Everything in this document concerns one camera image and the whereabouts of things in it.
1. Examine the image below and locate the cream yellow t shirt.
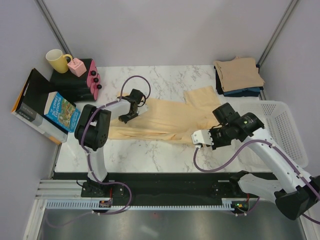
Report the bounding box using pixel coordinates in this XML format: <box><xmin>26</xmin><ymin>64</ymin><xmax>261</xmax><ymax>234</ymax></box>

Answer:
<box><xmin>108</xmin><ymin>86</ymin><xmax>221</xmax><ymax>145</ymax></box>

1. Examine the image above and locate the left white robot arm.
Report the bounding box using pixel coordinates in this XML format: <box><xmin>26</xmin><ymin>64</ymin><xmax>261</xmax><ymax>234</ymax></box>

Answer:
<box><xmin>74</xmin><ymin>89</ymin><xmax>148</xmax><ymax>197</ymax></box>

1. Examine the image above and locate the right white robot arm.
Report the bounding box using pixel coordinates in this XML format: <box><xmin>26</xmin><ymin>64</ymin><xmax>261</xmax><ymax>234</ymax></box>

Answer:
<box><xmin>209</xmin><ymin>103</ymin><xmax>320</xmax><ymax>220</ymax></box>

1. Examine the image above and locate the folded black t shirt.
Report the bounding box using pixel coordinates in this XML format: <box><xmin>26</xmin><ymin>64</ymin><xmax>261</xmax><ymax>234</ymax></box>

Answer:
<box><xmin>214</xmin><ymin>67</ymin><xmax>224</xmax><ymax>95</ymax></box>

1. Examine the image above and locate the black and pink box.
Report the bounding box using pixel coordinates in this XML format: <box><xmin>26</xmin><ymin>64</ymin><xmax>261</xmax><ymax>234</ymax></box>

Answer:
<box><xmin>49</xmin><ymin>58</ymin><xmax>103</xmax><ymax>103</ymax></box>

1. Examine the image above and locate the white plastic basket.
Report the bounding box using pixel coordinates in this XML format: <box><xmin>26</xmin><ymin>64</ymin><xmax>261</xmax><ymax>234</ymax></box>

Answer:
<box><xmin>232</xmin><ymin>100</ymin><xmax>309</xmax><ymax>168</ymax></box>

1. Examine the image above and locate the folded tan t shirt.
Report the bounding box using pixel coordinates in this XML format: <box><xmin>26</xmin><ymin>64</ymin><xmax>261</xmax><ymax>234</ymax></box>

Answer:
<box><xmin>213</xmin><ymin>57</ymin><xmax>265</xmax><ymax>92</ymax></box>

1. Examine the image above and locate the pink cube block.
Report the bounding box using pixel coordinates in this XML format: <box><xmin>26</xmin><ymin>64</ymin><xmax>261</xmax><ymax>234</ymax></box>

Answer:
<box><xmin>67</xmin><ymin>58</ymin><xmax>87</xmax><ymax>77</ymax></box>

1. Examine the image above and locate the blue paperback book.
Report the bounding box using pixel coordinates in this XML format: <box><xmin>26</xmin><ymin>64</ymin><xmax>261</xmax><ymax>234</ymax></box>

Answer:
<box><xmin>44</xmin><ymin>91</ymin><xmax>81</xmax><ymax>133</ymax></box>

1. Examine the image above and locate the yellow mug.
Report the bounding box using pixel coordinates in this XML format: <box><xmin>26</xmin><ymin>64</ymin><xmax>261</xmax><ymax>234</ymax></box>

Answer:
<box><xmin>45</xmin><ymin>49</ymin><xmax>73</xmax><ymax>74</ymax></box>

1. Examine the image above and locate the black orange file folder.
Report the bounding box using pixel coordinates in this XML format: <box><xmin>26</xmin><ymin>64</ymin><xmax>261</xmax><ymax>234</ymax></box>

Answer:
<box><xmin>11</xmin><ymin>68</ymin><xmax>68</xmax><ymax>145</ymax></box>

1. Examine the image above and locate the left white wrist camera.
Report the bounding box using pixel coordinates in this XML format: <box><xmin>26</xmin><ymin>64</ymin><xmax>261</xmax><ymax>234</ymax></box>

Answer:
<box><xmin>136</xmin><ymin>104</ymin><xmax>149</xmax><ymax>116</ymax></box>

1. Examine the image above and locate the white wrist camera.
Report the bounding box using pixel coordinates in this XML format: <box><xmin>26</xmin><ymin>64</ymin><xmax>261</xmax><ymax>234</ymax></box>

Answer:
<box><xmin>136</xmin><ymin>104</ymin><xmax>149</xmax><ymax>116</ymax></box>
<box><xmin>191</xmin><ymin>129</ymin><xmax>214</xmax><ymax>146</ymax></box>

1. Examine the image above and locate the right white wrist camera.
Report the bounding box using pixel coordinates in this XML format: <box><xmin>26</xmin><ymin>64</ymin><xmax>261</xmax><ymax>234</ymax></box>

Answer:
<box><xmin>191</xmin><ymin>129</ymin><xmax>214</xmax><ymax>146</ymax></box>

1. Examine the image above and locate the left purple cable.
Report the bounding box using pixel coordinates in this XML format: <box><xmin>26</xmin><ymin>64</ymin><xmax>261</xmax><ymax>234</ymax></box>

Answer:
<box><xmin>79</xmin><ymin>75</ymin><xmax>152</xmax><ymax>191</ymax></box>

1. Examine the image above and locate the purple cable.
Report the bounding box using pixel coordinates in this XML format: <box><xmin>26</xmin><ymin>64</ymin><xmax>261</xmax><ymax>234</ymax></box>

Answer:
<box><xmin>79</xmin><ymin>75</ymin><xmax>152</xmax><ymax>191</ymax></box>
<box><xmin>193</xmin><ymin>139</ymin><xmax>320</xmax><ymax>225</ymax></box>

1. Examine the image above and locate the white cable duct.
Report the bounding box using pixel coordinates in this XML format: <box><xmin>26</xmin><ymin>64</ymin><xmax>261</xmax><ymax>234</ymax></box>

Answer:
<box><xmin>45</xmin><ymin>199</ymin><xmax>240</xmax><ymax>211</ymax></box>

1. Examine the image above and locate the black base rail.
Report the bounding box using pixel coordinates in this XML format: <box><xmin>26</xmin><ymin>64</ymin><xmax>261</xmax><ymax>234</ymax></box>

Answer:
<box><xmin>52</xmin><ymin>171</ymin><xmax>278</xmax><ymax>207</ymax></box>

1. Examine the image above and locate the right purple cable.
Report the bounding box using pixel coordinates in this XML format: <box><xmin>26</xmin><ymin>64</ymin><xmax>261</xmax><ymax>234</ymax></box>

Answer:
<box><xmin>193</xmin><ymin>139</ymin><xmax>320</xmax><ymax>225</ymax></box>

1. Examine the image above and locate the left aluminium frame post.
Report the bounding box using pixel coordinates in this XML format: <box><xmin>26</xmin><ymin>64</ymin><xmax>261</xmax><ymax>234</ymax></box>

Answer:
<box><xmin>34</xmin><ymin>0</ymin><xmax>72</xmax><ymax>54</ymax></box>

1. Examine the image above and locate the aluminium frame post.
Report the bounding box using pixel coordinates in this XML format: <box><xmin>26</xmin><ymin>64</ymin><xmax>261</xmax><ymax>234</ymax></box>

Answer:
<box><xmin>257</xmin><ymin>0</ymin><xmax>301</xmax><ymax>67</ymax></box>
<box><xmin>34</xmin><ymin>0</ymin><xmax>72</xmax><ymax>54</ymax></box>

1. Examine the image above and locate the right aluminium frame post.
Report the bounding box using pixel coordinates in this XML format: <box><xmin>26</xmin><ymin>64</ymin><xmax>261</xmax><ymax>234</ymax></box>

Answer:
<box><xmin>257</xmin><ymin>0</ymin><xmax>301</xmax><ymax>67</ymax></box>

